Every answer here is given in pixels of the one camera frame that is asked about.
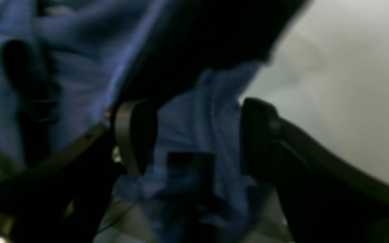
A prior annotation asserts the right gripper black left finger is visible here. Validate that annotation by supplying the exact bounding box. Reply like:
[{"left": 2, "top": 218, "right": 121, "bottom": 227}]
[{"left": 112, "top": 99, "right": 158, "bottom": 176}]

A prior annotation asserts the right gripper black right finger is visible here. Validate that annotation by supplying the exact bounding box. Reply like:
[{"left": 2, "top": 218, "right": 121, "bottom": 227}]
[{"left": 240, "top": 98, "right": 389, "bottom": 243}]

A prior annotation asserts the blue-grey printed t-shirt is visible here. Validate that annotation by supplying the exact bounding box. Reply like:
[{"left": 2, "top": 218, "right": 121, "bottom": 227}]
[{"left": 0, "top": 0, "right": 277, "bottom": 243}]

